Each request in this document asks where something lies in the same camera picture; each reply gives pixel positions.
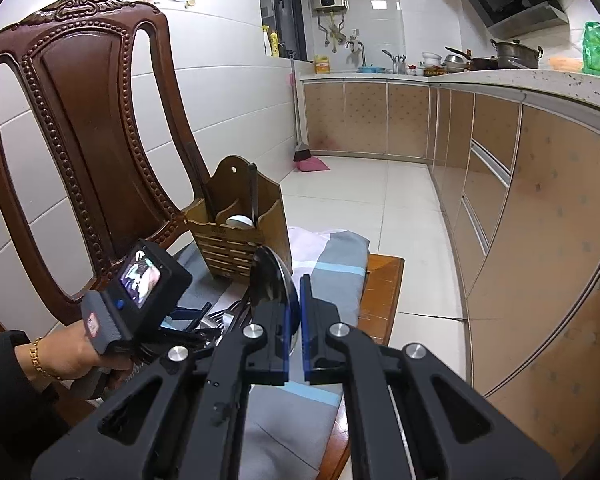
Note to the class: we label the kitchen base cabinets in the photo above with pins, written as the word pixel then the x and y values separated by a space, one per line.
pixel 505 170

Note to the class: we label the sink faucet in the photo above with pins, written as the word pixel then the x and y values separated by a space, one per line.
pixel 357 52

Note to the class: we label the dark window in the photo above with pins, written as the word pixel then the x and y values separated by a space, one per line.
pixel 282 5

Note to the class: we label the person's left hand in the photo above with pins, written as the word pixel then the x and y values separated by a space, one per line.
pixel 80 360

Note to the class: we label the countertop utensil cup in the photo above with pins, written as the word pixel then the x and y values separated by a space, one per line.
pixel 397 64

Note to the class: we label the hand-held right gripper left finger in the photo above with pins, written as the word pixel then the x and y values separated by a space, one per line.
pixel 285 340

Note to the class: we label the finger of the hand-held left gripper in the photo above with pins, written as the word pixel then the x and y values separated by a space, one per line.
pixel 186 312
pixel 180 335

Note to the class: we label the white spray bottle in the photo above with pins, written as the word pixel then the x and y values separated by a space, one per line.
pixel 266 42

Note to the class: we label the grey and pink cloth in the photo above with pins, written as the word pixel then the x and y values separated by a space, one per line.
pixel 330 270

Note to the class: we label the slim dark chopstick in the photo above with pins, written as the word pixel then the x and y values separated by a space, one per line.
pixel 253 190
pixel 209 200

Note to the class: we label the broom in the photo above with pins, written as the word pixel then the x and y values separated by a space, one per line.
pixel 299 120

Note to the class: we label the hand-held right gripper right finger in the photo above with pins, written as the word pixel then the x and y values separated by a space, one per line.
pixel 307 340

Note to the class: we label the blue basin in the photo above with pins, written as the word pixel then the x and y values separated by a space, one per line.
pixel 371 68

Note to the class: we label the wooden utensil holder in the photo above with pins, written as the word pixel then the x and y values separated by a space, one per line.
pixel 240 250

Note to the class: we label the pink dustpan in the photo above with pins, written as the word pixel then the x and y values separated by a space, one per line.
pixel 312 164

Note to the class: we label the carved wooden chair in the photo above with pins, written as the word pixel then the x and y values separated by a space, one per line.
pixel 95 125

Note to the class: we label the water heater pipes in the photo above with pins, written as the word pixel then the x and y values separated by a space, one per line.
pixel 332 30

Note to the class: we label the large cooking pot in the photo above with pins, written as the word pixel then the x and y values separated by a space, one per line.
pixel 517 55

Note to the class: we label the yellow box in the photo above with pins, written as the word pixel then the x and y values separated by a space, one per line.
pixel 322 65

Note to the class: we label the person's left forearm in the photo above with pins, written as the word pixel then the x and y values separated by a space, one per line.
pixel 10 375

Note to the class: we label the yellow bottle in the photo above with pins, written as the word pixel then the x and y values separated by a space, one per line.
pixel 275 45

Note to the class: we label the pile of dark chopsticks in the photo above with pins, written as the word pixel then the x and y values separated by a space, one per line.
pixel 232 310

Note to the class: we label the stacked white bowls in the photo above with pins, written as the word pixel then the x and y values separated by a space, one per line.
pixel 431 59

